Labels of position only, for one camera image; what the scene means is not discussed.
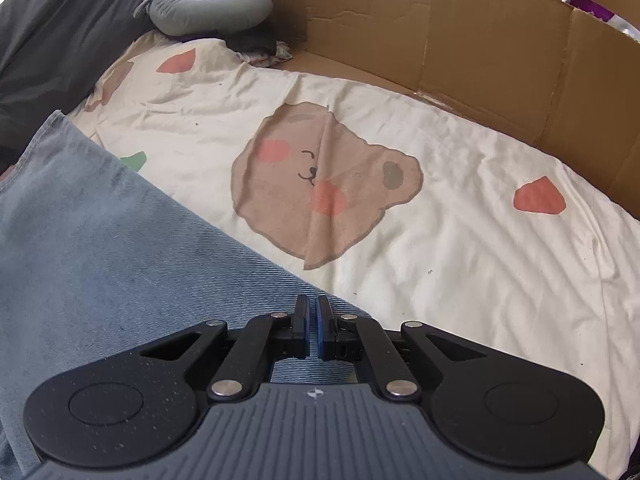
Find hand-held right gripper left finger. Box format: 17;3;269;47
140;294;311;402

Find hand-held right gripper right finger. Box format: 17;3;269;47
313;294;489;402

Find blue denim pants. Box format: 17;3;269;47
0;110;376;480

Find dark patterned clothes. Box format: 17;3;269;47
220;25;293;67

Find cream bear print blanket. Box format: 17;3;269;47
67;37;640;480

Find grey neck pillow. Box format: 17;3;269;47
134;0;273;37

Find folded cardboard sheet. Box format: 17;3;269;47
235;0;640;208

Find purple white tissue pack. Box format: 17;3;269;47
562;0;640;43

